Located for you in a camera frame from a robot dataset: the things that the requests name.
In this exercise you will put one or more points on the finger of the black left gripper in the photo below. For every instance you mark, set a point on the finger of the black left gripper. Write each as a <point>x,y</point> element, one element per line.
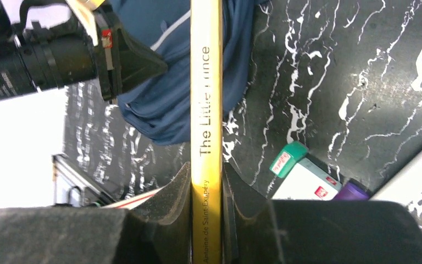
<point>134,62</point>

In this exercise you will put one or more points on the yellow notebook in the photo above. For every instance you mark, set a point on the yellow notebook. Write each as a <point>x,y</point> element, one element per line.
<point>206,56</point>

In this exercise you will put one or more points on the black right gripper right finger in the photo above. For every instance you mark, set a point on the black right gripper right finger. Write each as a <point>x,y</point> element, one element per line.
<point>259,230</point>

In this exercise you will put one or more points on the white rectangular box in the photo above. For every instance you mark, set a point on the white rectangular box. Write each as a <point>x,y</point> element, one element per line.
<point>307,181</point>

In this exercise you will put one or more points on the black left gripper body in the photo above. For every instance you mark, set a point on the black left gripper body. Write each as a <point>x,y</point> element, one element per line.
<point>40,58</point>

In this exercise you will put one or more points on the aluminium rail frame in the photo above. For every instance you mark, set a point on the aluminium rail frame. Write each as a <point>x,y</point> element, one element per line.
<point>74,188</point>

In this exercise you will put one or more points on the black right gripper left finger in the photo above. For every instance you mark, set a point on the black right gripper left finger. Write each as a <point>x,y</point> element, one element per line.
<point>157,231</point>

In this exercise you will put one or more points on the navy blue student backpack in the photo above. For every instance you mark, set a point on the navy blue student backpack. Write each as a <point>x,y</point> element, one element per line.
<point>159,108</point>

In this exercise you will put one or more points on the purple marker pen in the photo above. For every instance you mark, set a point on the purple marker pen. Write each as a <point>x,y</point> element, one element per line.
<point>351,191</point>

